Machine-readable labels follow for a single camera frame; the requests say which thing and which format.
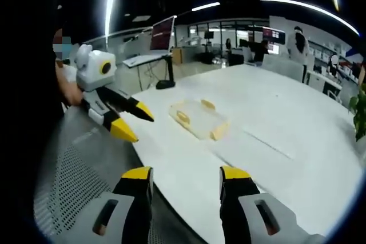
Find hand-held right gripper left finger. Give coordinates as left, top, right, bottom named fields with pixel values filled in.
left=61, top=166, right=154, bottom=244

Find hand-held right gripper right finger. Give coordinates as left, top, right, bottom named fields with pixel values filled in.
left=219, top=166, right=324, bottom=244

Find person's left hand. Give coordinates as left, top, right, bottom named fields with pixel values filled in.
left=58, top=74, right=85, bottom=106

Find black monitor stand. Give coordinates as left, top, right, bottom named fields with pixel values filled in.
left=155, top=53, right=177, bottom=90

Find grey perforated chair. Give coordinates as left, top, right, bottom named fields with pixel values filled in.
left=33, top=111, right=202, bottom=244

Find ceiling light strip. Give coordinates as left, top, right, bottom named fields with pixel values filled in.
left=104, top=0, right=116, bottom=38
left=191, top=1, right=221, bottom=12
left=258, top=0, right=360, bottom=37

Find clear plastic box yellow latches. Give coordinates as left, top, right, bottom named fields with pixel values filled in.
left=168, top=98, right=231, bottom=142

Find computer monitor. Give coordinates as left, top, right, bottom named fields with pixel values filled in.
left=149, top=15, right=176, bottom=54

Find white office chair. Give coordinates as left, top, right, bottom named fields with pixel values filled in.
left=261, top=54, right=304, bottom=82

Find green potted plant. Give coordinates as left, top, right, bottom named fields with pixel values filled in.
left=348, top=83, right=366, bottom=142

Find wall screen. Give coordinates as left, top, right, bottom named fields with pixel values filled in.
left=262, top=26, right=287, bottom=44

